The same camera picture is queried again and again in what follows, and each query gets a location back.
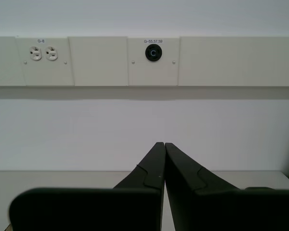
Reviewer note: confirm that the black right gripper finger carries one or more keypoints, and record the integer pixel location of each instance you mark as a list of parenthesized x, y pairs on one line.
[(86, 209), (219, 209)]

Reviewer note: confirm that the beige duplex outlet cover plate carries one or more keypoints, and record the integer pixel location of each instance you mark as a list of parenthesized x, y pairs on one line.
[(47, 74)]

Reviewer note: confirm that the beige round socket cover plate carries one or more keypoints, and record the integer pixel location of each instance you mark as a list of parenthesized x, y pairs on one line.
[(153, 74)]

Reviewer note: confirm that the white power receptacle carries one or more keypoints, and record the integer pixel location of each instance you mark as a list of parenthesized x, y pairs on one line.
[(35, 53), (51, 53)]

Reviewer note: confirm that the black round twist-lock socket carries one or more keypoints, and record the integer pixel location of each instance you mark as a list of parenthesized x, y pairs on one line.
[(153, 53)]

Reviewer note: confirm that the printed G-55,57,59 label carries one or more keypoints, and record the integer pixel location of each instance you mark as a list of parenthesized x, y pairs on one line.
[(153, 41)]

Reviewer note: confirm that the beige wall raceway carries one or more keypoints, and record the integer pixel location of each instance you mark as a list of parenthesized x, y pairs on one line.
[(231, 62)]

